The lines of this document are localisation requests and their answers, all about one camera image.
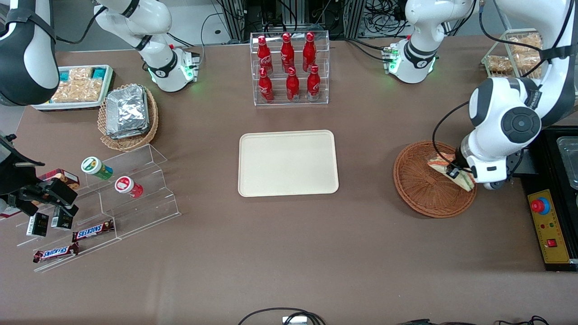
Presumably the black machine housing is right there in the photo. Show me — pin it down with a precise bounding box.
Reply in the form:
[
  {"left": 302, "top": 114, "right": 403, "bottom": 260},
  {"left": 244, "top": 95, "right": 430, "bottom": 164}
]
[{"left": 515, "top": 125, "right": 578, "bottom": 272}]

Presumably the white wire basket rack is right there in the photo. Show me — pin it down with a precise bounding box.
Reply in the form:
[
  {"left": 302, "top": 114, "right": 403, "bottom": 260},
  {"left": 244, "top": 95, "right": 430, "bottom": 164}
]
[{"left": 480, "top": 28, "right": 551, "bottom": 81}]

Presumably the long black hub cable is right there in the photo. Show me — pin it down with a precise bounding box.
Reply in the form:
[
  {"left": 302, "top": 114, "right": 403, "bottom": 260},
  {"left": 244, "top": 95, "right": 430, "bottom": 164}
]
[{"left": 237, "top": 307, "right": 327, "bottom": 325}]

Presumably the clear teal snack pack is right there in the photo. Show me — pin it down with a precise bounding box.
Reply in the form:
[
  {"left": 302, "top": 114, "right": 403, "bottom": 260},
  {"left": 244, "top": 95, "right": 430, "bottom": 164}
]
[
  {"left": 78, "top": 66, "right": 108, "bottom": 102},
  {"left": 51, "top": 67, "right": 82, "bottom": 104}
]

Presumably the clear bag of crackers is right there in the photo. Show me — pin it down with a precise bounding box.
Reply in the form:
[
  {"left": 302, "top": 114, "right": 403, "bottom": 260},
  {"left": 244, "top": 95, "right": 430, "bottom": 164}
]
[
  {"left": 485, "top": 54, "right": 513, "bottom": 75},
  {"left": 508, "top": 33, "right": 543, "bottom": 78}
]

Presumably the yellow control panel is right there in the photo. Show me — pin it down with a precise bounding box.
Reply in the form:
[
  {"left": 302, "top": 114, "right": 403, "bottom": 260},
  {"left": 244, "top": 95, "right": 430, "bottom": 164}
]
[{"left": 527, "top": 189, "right": 571, "bottom": 264}]

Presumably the clear steel pan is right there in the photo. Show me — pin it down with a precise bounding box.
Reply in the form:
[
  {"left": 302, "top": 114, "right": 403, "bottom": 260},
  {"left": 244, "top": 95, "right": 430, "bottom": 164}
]
[{"left": 556, "top": 136, "right": 578, "bottom": 191}]

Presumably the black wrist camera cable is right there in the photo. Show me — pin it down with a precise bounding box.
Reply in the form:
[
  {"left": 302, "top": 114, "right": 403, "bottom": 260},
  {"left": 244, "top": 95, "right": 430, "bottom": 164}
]
[{"left": 432, "top": 100, "right": 473, "bottom": 175}]

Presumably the Snickers chocolate bar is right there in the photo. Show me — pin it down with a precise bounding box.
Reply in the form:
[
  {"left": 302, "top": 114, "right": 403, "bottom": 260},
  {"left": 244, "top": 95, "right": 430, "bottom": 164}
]
[
  {"left": 72, "top": 220, "right": 115, "bottom": 242},
  {"left": 33, "top": 242, "right": 80, "bottom": 264}
]

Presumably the dark brown round wicker basket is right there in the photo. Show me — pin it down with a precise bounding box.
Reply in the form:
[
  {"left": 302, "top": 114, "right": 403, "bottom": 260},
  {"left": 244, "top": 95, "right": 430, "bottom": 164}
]
[{"left": 393, "top": 140, "right": 477, "bottom": 219}]

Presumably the red brown chocolate box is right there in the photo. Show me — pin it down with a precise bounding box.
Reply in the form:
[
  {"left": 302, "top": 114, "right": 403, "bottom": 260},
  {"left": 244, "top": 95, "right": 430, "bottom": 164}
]
[{"left": 38, "top": 168, "right": 81, "bottom": 190}]

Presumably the clear acrylic bottle rack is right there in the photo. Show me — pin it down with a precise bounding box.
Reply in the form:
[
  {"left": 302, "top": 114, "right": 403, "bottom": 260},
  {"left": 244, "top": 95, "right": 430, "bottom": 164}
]
[{"left": 250, "top": 30, "right": 331, "bottom": 107}]

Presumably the triangular sandwich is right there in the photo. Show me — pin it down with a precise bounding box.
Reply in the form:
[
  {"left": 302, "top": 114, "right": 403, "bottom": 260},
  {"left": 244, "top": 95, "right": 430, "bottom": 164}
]
[{"left": 427, "top": 153, "right": 476, "bottom": 192}]

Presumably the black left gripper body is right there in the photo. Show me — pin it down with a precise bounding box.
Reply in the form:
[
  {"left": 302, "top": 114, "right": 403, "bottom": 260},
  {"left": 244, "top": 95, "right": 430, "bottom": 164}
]
[{"left": 453, "top": 145, "right": 473, "bottom": 173}]

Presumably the red can with white lid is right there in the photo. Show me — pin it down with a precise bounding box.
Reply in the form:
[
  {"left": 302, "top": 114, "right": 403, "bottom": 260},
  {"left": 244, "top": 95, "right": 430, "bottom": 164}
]
[{"left": 114, "top": 176, "right": 144, "bottom": 199}]

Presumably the white rectangular snack tray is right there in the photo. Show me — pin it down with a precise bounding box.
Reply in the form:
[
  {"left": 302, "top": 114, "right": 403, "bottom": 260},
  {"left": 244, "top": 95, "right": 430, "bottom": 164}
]
[{"left": 31, "top": 64, "right": 116, "bottom": 111}]

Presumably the cream plastic tray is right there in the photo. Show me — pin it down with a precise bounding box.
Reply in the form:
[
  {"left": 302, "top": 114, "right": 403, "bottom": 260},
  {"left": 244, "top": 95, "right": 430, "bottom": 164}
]
[{"left": 238, "top": 130, "right": 340, "bottom": 198}]

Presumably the small black carton box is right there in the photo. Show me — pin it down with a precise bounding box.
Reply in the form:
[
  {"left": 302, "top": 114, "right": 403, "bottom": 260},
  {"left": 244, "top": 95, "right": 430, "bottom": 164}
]
[
  {"left": 51, "top": 209, "right": 75, "bottom": 231},
  {"left": 26, "top": 212, "right": 50, "bottom": 238}
]

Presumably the red cola bottle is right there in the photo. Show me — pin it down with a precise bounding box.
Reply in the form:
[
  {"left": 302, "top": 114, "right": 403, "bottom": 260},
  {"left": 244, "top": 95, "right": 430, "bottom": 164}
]
[
  {"left": 302, "top": 32, "right": 317, "bottom": 72},
  {"left": 258, "top": 68, "right": 275, "bottom": 102},
  {"left": 307, "top": 65, "right": 322, "bottom": 101},
  {"left": 257, "top": 36, "right": 274, "bottom": 75},
  {"left": 286, "top": 67, "right": 300, "bottom": 102},
  {"left": 280, "top": 32, "right": 295, "bottom": 73}
]

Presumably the black equipment rack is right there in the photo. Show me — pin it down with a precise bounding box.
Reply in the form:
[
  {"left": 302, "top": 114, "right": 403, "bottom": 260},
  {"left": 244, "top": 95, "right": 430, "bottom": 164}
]
[{"left": 226, "top": 0, "right": 362, "bottom": 41}]

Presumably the light tan wicker basket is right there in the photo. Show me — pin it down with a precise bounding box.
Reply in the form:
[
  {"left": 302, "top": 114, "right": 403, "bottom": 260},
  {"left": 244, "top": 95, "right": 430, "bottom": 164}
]
[{"left": 98, "top": 83, "right": 159, "bottom": 152}]

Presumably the red emergency stop button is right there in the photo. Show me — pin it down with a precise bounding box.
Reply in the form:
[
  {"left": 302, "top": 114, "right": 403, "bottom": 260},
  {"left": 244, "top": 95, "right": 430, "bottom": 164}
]
[{"left": 531, "top": 197, "right": 551, "bottom": 216}]

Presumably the brown table cover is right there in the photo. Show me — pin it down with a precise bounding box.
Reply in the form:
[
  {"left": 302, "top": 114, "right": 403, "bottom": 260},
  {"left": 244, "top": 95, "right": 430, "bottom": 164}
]
[{"left": 0, "top": 37, "right": 578, "bottom": 325}]

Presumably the black cable bundle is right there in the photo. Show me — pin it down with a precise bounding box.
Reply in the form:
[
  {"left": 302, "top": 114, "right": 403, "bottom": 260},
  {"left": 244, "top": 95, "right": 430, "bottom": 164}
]
[{"left": 361, "top": 0, "right": 410, "bottom": 39}]

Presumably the green can with white lid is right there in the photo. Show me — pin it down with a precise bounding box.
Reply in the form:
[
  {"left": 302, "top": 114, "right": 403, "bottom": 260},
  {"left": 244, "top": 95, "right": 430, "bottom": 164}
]
[{"left": 81, "top": 156, "right": 114, "bottom": 181}]

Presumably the clear acrylic stepped stand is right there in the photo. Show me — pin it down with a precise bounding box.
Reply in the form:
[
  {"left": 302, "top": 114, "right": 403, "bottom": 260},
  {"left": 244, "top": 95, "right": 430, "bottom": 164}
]
[{"left": 16, "top": 144, "right": 182, "bottom": 274}]

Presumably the silver foil package stack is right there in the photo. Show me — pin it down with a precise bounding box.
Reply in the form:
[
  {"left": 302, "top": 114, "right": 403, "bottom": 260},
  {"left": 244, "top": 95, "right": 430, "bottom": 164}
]
[{"left": 105, "top": 84, "right": 151, "bottom": 140}]

